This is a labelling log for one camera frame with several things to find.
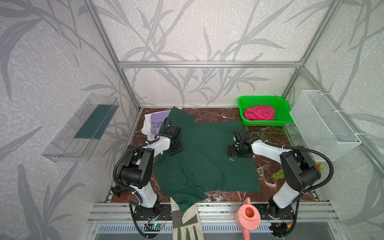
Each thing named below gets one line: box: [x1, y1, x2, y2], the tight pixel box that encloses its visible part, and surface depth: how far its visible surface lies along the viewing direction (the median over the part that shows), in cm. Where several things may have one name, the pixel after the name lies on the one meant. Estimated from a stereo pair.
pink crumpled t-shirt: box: [244, 105, 276, 121], surface depth 113 cm
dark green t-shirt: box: [153, 106, 262, 212], surface depth 89 cm
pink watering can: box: [234, 197, 261, 240], surface depth 64 cm
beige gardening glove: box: [169, 197, 205, 240], surface depth 72 cm
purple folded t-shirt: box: [150, 110, 171, 135], surface depth 107 cm
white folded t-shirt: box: [141, 113, 161, 141], surface depth 107 cm
